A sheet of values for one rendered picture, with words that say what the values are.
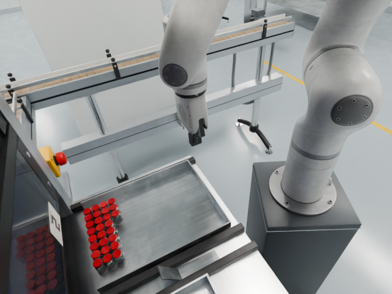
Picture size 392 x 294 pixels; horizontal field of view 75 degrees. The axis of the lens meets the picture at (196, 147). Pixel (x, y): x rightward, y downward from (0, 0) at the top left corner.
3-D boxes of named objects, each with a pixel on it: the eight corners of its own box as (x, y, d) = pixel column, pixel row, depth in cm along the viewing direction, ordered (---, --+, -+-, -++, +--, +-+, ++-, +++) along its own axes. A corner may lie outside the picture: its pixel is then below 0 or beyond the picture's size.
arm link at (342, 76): (335, 129, 69) (369, 38, 53) (354, 183, 55) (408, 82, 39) (288, 127, 71) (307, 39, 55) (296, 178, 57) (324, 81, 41)
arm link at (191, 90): (164, 73, 61) (166, 84, 63) (179, 89, 55) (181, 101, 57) (196, 64, 63) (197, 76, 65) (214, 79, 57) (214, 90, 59)
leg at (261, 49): (252, 135, 218) (261, 44, 166) (246, 129, 224) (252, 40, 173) (261, 132, 220) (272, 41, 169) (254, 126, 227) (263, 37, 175)
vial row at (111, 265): (109, 272, 61) (103, 264, 58) (95, 215, 74) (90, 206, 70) (118, 268, 62) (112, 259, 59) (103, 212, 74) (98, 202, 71)
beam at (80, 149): (70, 165, 156) (62, 150, 148) (69, 157, 161) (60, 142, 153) (281, 90, 201) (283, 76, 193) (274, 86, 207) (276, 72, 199)
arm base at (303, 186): (321, 164, 84) (338, 119, 72) (346, 214, 70) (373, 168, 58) (263, 167, 85) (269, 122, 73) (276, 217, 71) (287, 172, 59)
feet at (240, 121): (267, 156, 209) (269, 143, 200) (233, 124, 243) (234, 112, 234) (275, 153, 211) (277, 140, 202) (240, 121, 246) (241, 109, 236)
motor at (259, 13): (265, 38, 178) (267, 16, 169) (241, 27, 197) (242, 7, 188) (279, 34, 181) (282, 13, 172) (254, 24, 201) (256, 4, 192)
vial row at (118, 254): (118, 268, 62) (112, 259, 59) (104, 212, 74) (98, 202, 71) (127, 263, 63) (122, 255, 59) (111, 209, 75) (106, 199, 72)
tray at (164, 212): (101, 295, 58) (96, 289, 56) (84, 209, 76) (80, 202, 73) (230, 228, 68) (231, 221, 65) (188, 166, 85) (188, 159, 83)
